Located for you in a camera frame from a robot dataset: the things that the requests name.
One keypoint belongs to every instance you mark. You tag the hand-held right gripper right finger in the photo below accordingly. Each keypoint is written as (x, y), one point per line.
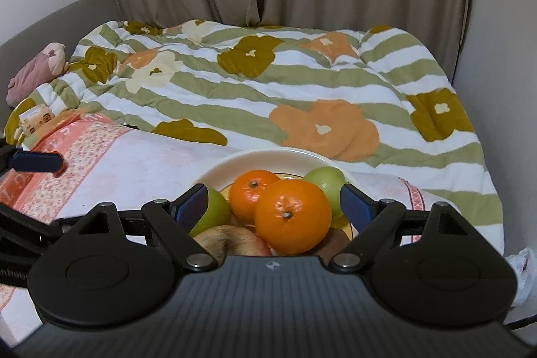
(356, 209)

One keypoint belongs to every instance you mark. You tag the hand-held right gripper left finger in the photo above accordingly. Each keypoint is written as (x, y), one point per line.
(191, 208)

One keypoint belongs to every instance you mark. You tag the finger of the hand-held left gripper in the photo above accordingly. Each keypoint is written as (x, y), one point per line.
(35, 161)
(33, 217)

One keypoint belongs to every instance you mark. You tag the small green apple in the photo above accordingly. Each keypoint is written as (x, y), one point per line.
(217, 211)

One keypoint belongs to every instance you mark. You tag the brown kiwi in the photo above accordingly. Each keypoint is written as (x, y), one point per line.
(334, 238)

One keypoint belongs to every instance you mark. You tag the large green apple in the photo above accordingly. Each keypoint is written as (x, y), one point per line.
(328, 186)

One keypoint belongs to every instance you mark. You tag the reddish yellow apple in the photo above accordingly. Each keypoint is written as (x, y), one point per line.
(235, 241)

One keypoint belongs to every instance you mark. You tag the large orange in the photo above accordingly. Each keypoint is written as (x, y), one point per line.
(251, 196)
(292, 217)

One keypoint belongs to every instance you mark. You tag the cream plate with duck print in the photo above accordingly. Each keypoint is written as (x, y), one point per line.
(251, 159)

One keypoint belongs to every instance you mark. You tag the small printed box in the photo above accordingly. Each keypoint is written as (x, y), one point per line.
(37, 119)

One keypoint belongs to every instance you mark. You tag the pink patterned white cloth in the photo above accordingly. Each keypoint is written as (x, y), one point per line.
(138, 169)

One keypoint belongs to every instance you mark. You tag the pink plush toy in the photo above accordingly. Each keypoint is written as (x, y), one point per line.
(35, 70)

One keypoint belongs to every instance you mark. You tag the striped floral blanket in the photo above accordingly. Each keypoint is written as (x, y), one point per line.
(293, 89)

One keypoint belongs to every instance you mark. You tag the grey sofa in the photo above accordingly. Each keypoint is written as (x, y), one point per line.
(63, 26)

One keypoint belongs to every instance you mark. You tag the white plastic bag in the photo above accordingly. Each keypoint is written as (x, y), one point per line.
(524, 276)

